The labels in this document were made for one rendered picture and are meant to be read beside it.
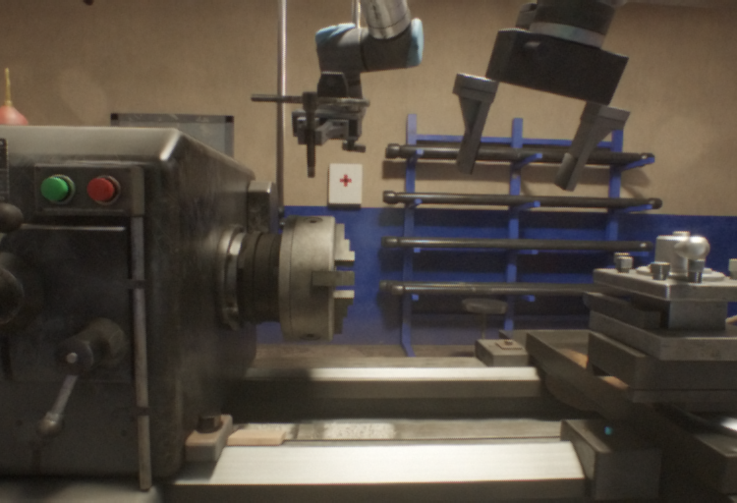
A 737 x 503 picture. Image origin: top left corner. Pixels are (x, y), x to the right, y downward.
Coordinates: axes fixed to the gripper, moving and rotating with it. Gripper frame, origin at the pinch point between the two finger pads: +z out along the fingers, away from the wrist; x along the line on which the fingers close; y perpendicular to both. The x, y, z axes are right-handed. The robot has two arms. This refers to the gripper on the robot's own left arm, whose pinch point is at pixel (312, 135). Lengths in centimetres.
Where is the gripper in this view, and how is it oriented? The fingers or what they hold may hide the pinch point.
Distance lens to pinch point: 72.1
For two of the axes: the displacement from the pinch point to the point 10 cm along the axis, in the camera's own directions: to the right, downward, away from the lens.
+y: -0.3, 8.8, 4.8
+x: -9.9, -1.0, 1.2
